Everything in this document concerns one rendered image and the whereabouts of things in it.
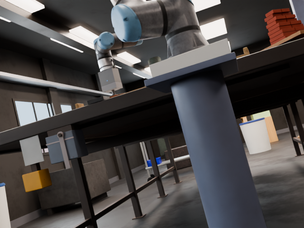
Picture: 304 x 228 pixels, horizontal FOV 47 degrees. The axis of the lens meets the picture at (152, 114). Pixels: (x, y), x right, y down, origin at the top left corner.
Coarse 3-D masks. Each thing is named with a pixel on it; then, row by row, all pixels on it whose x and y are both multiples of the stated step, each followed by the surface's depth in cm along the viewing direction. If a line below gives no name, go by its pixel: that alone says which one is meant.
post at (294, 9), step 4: (292, 0) 310; (296, 0) 309; (300, 0) 308; (292, 4) 311; (296, 4) 309; (300, 4) 308; (292, 8) 316; (296, 8) 309; (300, 8) 308; (296, 12) 309; (300, 12) 308; (296, 16) 309; (300, 16) 308
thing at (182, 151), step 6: (150, 60) 818; (156, 60) 815; (162, 144) 800; (162, 150) 799; (174, 150) 784; (180, 150) 784; (186, 150) 785; (168, 156) 782; (174, 156) 783; (180, 156) 783; (180, 162) 782; (186, 162) 782; (168, 168) 783; (180, 168) 781
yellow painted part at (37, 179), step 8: (32, 168) 157; (40, 168) 159; (24, 176) 154; (32, 176) 153; (40, 176) 152; (48, 176) 158; (24, 184) 154; (32, 184) 153; (40, 184) 152; (48, 184) 156
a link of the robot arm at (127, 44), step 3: (123, 42) 166; (126, 42) 166; (129, 42) 167; (132, 42) 167; (135, 42) 168; (138, 42) 169; (141, 42) 170; (123, 45) 167; (126, 45) 168; (129, 45) 168; (132, 45) 169; (135, 45) 170
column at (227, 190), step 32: (224, 64) 99; (192, 96) 103; (224, 96) 105; (192, 128) 104; (224, 128) 102; (192, 160) 107; (224, 160) 101; (224, 192) 100; (256, 192) 106; (224, 224) 100; (256, 224) 100
